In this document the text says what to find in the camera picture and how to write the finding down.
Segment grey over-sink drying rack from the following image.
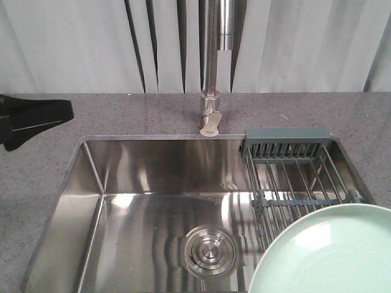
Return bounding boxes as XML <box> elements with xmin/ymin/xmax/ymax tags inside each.
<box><xmin>239</xmin><ymin>127</ymin><xmax>374</xmax><ymax>250</ymax></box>

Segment stainless steel tall faucet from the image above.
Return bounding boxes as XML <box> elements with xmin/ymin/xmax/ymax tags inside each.
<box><xmin>200</xmin><ymin>1</ymin><xmax>235</xmax><ymax>137</ymax></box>

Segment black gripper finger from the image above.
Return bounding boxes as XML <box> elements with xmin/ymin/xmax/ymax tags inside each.
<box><xmin>1</xmin><ymin>95</ymin><xmax>73</xmax><ymax>131</ymax></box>
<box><xmin>1</xmin><ymin>115</ymin><xmax>66</xmax><ymax>151</ymax></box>

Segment light green round plate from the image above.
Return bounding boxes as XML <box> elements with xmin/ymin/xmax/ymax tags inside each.
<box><xmin>249</xmin><ymin>204</ymin><xmax>390</xmax><ymax>292</ymax></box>

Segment white pleated curtain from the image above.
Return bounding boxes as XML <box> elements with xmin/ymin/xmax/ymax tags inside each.
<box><xmin>1</xmin><ymin>1</ymin><xmax>390</xmax><ymax>94</ymax></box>

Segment stainless steel sink basin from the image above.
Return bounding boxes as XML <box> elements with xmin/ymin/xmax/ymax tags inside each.
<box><xmin>22</xmin><ymin>136</ymin><xmax>266</xmax><ymax>292</ymax></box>

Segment round steel sink drain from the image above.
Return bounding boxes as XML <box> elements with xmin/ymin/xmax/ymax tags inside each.
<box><xmin>178</xmin><ymin>225</ymin><xmax>243</xmax><ymax>279</ymax></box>

